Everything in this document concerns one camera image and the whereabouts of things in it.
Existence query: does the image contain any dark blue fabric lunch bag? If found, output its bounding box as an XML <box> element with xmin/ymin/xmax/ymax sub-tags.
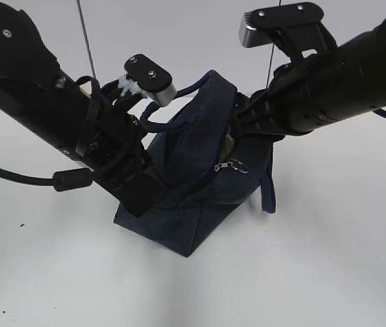
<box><xmin>114</xmin><ymin>70</ymin><xmax>276</xmax><ymax>257</ymax></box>

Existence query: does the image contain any green lid glass container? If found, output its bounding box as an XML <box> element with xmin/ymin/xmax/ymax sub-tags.
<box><xmin>218</xmin><ymin>133</ymin><xmax>236</xmax><ymax>163</ymax></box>

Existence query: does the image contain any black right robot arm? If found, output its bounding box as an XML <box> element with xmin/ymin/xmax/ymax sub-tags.
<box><xmin>229</xmin><ymin>2</ymin><xmax>386</xmax><ymax>138</ymax></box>

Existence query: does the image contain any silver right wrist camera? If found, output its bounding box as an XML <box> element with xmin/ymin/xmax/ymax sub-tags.
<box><xmin>238</xmin><ymin>2</ymin><xmax>324</xmax><ymax>48</ymax></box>

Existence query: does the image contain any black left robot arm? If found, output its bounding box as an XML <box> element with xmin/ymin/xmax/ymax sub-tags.
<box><xmin>0</xmin><ymin>2</ymin><xmax>176</xmax><ymax>217</ymax></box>

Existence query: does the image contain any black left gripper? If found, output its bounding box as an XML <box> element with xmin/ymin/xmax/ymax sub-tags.
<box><xmin>75</xmin><ymin>84</ymin><xmax>167</xmax><ymax>217</ymax></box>

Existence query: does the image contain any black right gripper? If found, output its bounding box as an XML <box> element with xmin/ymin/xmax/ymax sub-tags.
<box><xmin>231</xmin><ymin>63</ymin><xmax>315</xmax><ymax>142</ymax></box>

